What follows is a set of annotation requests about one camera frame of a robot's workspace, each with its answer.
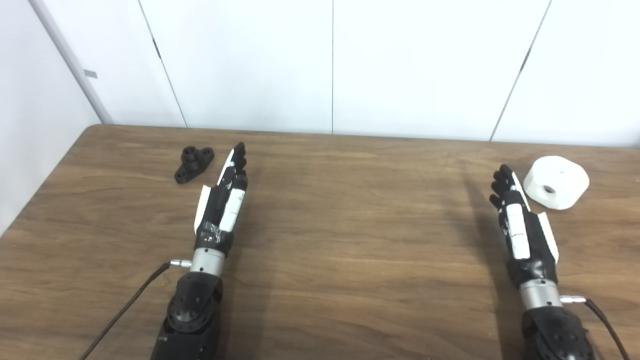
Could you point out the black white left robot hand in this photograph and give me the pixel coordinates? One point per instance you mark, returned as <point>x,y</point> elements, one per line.
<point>231,207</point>

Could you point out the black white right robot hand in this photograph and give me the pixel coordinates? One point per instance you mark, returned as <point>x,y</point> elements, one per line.
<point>517,235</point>

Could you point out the black flanged holder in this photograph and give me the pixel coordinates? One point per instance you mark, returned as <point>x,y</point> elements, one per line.
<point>192,162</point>

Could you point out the round white plastic piece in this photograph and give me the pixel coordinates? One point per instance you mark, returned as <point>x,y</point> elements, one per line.
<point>562,177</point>

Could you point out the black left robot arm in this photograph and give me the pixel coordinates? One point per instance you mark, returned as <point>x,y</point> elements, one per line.
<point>192,310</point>

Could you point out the small gray tape piece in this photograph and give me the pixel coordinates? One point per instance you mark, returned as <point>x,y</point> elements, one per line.
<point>90,74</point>

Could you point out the white wall corner trim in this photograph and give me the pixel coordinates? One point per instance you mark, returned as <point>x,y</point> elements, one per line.
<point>70,57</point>

